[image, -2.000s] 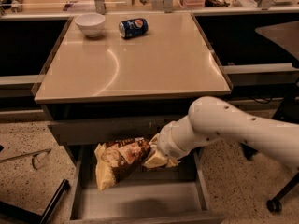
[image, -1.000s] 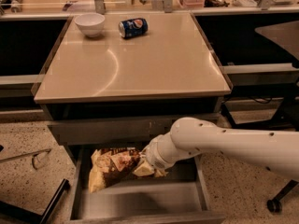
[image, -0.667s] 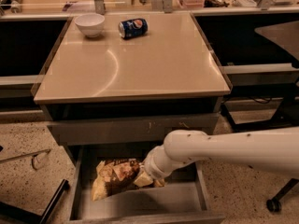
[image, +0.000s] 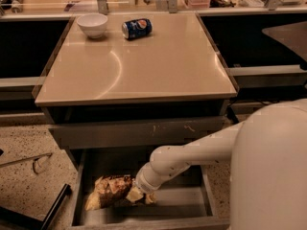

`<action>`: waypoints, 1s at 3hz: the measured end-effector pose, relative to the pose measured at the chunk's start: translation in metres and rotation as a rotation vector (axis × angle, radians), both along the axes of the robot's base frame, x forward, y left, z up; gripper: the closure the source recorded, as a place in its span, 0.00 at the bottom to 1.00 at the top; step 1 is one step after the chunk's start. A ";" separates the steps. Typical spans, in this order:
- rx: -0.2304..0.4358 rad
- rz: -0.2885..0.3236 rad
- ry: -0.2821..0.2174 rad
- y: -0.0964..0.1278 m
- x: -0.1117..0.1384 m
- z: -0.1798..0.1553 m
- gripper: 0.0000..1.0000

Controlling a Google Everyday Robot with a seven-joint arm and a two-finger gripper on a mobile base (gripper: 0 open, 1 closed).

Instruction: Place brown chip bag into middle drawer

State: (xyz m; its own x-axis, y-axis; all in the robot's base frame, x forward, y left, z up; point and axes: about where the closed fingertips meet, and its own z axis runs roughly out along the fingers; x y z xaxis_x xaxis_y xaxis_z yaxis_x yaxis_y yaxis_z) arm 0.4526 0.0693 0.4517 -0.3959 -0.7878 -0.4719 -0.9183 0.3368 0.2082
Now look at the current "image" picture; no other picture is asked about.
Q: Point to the closed top drawer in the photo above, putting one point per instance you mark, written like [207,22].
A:
[134,133]

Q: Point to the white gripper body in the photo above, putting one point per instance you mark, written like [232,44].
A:
[144,184]

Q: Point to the black chair leg left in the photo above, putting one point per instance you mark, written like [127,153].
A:
[40,216]

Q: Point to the grey drawer cabinet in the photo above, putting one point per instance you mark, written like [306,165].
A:
[172,73]

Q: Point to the white ceramic bowl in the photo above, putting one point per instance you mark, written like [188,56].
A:
[93,25]

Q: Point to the open middle drawer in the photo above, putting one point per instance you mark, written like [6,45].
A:
[184,203]

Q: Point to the brown chip bag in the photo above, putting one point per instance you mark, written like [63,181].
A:
[111,191]

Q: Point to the blue pepsi can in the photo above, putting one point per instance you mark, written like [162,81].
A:
[136,28]

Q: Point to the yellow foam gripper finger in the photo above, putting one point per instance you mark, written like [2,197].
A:
[134,194]

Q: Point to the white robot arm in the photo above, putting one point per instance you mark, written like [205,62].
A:
[268,167]

